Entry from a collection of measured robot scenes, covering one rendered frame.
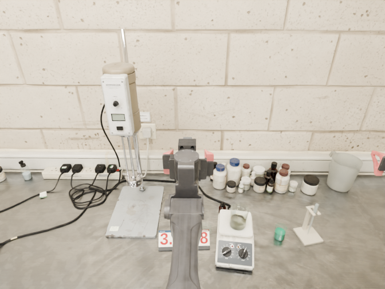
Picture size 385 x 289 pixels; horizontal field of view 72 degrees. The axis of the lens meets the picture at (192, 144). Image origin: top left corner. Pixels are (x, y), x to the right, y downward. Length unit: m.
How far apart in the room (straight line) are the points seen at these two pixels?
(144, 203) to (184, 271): 0.77
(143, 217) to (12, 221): 0.54
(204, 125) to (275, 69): 0.40
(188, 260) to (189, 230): 0.06
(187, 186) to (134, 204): 0.65
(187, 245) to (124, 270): 0.55
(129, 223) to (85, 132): 0.53
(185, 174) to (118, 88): 0.39
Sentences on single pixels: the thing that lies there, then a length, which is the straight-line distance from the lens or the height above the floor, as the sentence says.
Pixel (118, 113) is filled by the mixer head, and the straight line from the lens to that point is 0.88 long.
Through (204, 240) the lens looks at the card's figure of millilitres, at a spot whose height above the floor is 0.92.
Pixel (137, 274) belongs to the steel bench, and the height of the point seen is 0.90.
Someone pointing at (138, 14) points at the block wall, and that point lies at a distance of 1.18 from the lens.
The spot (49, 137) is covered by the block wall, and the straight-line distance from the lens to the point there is 1.51.
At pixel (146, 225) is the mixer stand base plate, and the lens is 1.12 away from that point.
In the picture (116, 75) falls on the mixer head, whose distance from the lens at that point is 0.85.
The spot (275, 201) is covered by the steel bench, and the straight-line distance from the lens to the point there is 1.28.
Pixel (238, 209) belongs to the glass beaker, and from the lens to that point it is 1.00.
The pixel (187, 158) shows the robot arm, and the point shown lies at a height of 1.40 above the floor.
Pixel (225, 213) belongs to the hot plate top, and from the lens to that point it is 1.05.
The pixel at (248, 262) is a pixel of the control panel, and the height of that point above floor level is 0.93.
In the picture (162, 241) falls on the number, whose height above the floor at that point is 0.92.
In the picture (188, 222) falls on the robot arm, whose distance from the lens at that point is 0.54.
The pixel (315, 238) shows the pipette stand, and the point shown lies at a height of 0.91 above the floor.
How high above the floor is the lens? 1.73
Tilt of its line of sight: 31 degrees down
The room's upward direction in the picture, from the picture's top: straight up
